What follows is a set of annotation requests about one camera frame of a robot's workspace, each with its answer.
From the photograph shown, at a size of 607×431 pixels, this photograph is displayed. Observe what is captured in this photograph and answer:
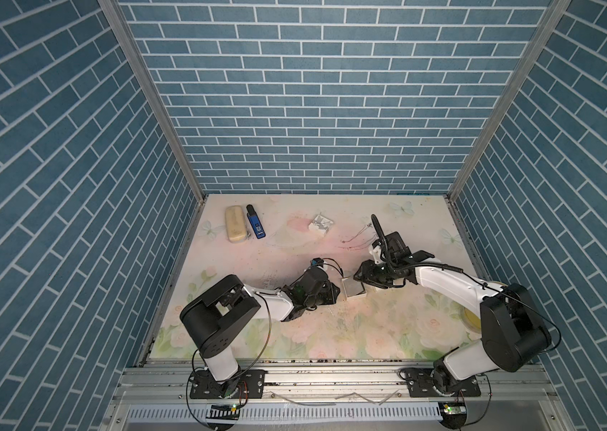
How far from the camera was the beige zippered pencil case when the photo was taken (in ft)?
3.47

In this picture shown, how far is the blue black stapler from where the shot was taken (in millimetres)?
1073

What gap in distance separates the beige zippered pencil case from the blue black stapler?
0.03 meters
